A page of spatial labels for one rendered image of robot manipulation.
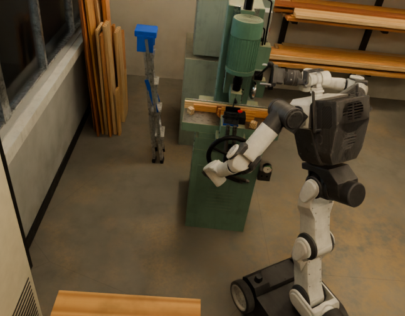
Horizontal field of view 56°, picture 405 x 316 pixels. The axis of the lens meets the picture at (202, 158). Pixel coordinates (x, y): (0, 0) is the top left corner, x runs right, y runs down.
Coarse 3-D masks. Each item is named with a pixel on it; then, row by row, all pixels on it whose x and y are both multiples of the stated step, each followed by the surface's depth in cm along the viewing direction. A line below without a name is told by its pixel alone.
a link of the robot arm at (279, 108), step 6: (276, 102) 167; (282, 102) 166; (276, 108) 165; (282, 108) 162; (288, 108) 160; (270, 114) 166; (276, 114) 164; (282, 114) 161; (264, 120) 167; (270, 120) 164; (276, 120) 164; (282, 120) 161; (270, 126) 164; (276, 126) 164; (282, 126) 165; (276, 132) 165
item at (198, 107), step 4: (196, 104) 242; (200, 104) 242; (196, 108) 242; (200, 108) 242; (204, 108) 242; (208, 108) 242; (212, 108) 242; (256, 112) 242; (260, 112) 242; (264, 112) 242; (256, 116) 244; (260, 116) 244; (264, 116) 244
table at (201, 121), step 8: (184, 112) 240; (200, 112) 242; (208, 112) 243; (184, 120) 232; (192, 120) 233; (200, 120) 234; (208, 120) 235; (216, 120) 236; (256, 120) 241; (184, 128) 233; (192, 128) 233; (200, 128) 232; (208, 128) 232; (216, 128) 232; (248, 128) 233; (256, 128) 234; (216, 136) 227; (248, 136) 235
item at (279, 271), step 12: (276, 264) 241; (288, 264) 242; (252, 276) 228; (264, 276) 229; (276, 276) 233; (288, 276) 234; (252, 288) 225; (264, 288) 225; (276, 288) 229; (288, 288) 230; (264, 300) 221; (276, 300) 222; (288, 300) 223; (264, 312) 218; (276, 312) 216; (288, 312) 217; (336, 312) 199
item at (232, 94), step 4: (232, 84) 241; (232, 92) 231; (236, 92) 232; (240, 92) 233; (232, 96) 232; (236, 96) 231; (240, 96) 231; (232, 100) 233; (236, 100) 233; (240, 100) 233
